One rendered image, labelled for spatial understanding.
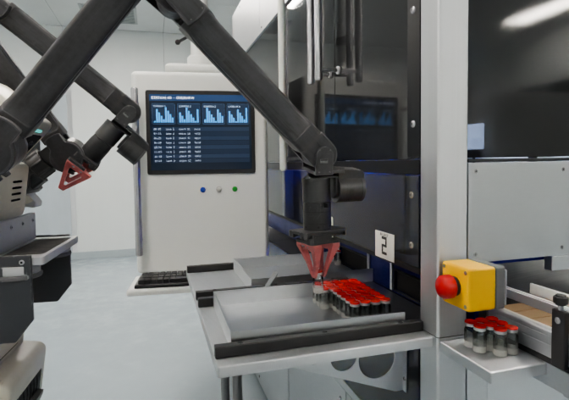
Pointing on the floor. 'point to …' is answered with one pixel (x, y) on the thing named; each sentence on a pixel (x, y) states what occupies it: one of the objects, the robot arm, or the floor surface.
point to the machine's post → (443, 170)
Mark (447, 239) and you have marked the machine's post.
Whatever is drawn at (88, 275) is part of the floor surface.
